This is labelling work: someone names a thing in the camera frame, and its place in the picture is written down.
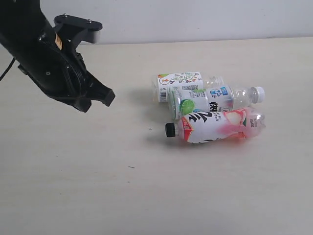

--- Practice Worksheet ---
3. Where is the clear bottle green lime label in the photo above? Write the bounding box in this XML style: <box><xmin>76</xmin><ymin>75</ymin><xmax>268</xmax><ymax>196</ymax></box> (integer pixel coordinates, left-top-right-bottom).
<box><xmin>168</xmin><ymin>85</ymin><xmax>265</xmax><ymax>120</ymax></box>

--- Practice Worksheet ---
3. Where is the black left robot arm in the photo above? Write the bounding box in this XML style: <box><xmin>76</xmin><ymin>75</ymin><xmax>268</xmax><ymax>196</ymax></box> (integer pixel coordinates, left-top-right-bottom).
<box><xmin>0</xmin><ymin>0</ymin><xmax>115</xmax><ymax>112</ymax></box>

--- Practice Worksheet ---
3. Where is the square bottle floral white label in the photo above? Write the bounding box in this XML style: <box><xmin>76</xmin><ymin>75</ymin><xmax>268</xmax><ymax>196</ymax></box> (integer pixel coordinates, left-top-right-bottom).
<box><xmin>151</xmin><ymin>71</ymin><xmax>225</xmax><ymax>104</ymax></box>

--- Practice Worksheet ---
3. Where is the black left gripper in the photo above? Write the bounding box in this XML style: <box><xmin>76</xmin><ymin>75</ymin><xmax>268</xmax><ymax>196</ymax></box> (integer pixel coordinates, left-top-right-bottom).
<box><xmin>17</xmin><ymin>31</ymin><xmax>115</xmax><ymax>113</ymax></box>

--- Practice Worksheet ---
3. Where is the pink peach bottle black cap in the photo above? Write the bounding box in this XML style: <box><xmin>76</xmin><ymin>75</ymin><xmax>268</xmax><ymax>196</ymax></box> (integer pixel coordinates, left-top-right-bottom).
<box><xmin>165</xmin><ymin>107</ymin><xmax>266</xmax><ymax>144</ymax></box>

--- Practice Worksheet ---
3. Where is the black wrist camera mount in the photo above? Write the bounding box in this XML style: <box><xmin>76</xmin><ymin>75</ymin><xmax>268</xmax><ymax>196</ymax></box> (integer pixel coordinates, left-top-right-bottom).
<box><xmin>54</xmin><ymin>14</ymin><xmax>103</xmax><ymax>48</ymax></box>

